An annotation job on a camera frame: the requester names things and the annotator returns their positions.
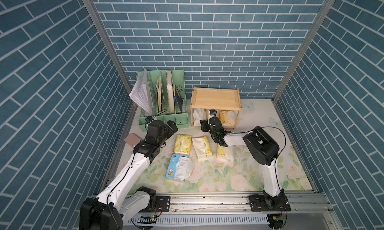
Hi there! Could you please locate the pink rounded case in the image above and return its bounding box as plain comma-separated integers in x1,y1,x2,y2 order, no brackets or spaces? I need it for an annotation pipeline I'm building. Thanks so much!
124,133,142,148

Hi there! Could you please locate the dark blue thin book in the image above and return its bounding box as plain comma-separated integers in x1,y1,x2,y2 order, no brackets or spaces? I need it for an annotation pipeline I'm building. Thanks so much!
174,85,183,113

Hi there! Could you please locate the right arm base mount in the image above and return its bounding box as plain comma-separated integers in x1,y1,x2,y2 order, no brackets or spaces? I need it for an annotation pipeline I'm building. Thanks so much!
249,189,291,212

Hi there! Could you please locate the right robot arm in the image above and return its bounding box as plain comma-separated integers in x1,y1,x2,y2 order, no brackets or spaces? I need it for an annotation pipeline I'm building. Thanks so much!
200,117,282,198

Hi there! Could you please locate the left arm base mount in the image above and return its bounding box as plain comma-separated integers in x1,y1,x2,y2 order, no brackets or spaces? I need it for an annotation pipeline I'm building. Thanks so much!
136,186,171,214

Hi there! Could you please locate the green plastic file organizer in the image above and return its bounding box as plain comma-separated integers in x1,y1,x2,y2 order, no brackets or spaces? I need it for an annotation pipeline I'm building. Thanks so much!
148,70,189,129

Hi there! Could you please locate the orange white tissue pack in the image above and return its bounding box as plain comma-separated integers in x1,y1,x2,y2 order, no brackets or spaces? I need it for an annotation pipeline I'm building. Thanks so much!
219,111,237,128

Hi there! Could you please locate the yellow green tissue pack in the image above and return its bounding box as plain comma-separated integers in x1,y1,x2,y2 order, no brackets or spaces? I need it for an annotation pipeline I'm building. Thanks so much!
174,135,192,156

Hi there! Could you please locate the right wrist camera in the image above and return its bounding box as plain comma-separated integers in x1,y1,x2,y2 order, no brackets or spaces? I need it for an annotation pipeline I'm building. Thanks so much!
208,110,217,119

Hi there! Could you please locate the white paper sheet stack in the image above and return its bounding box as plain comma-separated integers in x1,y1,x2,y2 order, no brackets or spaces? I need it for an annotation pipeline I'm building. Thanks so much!
129,70,153,115

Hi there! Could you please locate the thin brown-edged book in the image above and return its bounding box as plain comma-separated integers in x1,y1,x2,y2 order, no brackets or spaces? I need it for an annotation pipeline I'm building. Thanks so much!
156,77,162,112

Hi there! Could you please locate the yellow white tissue pack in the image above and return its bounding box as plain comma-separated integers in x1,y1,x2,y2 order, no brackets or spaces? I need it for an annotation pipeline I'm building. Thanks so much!
192,136,213,159

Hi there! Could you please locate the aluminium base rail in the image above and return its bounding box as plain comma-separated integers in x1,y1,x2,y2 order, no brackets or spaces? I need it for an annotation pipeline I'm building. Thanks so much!
123,192,342,230

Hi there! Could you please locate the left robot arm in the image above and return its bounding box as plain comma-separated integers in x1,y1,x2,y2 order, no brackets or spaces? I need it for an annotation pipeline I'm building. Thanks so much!
79,120,178,230

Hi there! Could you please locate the wooden two-tier shelf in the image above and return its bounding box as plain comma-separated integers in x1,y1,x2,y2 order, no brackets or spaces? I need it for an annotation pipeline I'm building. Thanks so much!
191,87,242,129

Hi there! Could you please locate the blue cartoon tissue pack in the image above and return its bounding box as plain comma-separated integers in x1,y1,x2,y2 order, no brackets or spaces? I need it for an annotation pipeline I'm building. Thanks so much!
166,154,194,182

